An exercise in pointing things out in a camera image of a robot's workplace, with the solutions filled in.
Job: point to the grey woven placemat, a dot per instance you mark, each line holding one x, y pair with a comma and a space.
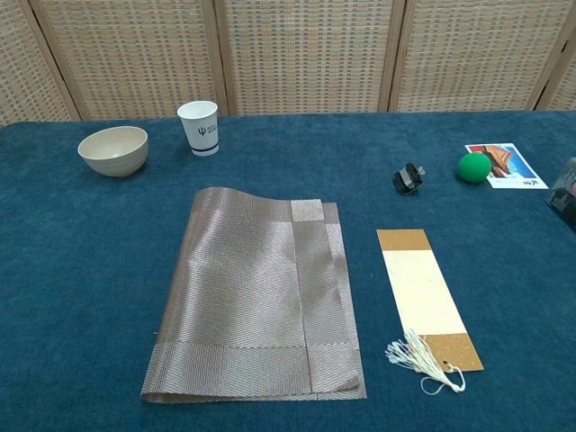
252, 292

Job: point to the beige bowl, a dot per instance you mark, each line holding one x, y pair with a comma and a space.
114, 155

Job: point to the white paper cup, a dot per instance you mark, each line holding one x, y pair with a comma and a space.
200, 130

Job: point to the small black clip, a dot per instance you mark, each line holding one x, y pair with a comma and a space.
407, 180

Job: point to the gold cream bookmark with tassel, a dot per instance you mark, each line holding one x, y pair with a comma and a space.
423, 288

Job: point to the woven wooden folding screen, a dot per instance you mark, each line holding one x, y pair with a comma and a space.
306, 54

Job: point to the green ball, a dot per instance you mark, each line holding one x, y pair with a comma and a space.
473, 168

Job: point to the dark blue table cloth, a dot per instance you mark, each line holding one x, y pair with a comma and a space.
81, 270

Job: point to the colourful postcard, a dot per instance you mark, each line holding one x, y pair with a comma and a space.
517, 168

